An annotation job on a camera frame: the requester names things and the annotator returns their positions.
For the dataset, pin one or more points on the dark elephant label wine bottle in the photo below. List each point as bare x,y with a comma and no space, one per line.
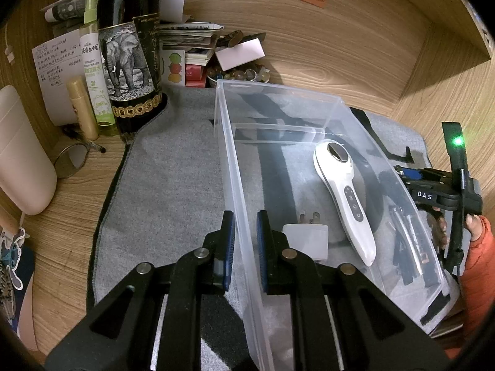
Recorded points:
127,7

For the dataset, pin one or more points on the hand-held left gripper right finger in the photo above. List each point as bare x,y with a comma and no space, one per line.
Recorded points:
263,247

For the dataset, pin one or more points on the green spray bottle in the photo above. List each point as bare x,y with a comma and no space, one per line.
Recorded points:
92,65

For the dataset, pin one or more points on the fruit printed card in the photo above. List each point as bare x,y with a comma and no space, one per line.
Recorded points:
174,67

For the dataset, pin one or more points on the blue cartoon sticker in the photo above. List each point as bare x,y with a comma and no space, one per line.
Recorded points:
9,255

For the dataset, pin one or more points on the bowl of polished stones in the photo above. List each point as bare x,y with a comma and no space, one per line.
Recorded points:
232,74

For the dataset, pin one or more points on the beige cosmetic tube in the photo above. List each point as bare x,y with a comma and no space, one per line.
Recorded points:
82,108

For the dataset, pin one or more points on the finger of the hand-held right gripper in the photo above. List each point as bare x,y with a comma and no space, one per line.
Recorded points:
408,172

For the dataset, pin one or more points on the small red box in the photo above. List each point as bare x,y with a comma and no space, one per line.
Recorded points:
195,75

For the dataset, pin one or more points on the white blank card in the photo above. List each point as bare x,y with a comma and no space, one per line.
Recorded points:
239,52

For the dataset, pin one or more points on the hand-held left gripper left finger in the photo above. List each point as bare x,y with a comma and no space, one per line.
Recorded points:
228,247

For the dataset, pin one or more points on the clear plastic storage box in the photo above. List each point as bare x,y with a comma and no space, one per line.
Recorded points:
239,185

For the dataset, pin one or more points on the white handheld massager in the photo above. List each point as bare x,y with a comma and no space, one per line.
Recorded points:
348,201

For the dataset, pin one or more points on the small round mirror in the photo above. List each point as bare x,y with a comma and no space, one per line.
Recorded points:
69,162

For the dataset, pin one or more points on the silver metal tube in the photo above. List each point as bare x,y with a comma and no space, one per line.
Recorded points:
410,239

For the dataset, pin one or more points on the person's right hand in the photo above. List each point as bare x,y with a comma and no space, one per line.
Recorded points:
439,232

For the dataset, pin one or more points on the stack of printed papers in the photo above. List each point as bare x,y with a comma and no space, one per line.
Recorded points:
185,33

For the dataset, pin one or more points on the beige plastic container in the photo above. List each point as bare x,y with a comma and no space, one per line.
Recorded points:
23,154

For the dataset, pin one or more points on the grey felt mat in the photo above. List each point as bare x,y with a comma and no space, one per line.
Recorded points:
174,201

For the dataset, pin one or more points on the white folded paper sheets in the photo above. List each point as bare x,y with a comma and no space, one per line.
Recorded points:
174,2

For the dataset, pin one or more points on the white plug adapter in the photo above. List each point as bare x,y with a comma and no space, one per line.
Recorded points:
305,239

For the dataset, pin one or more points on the rolled printed paper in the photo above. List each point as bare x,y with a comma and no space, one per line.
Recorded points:
62,9

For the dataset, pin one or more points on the white handwritten note paper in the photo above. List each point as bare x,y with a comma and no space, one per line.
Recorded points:
50,69

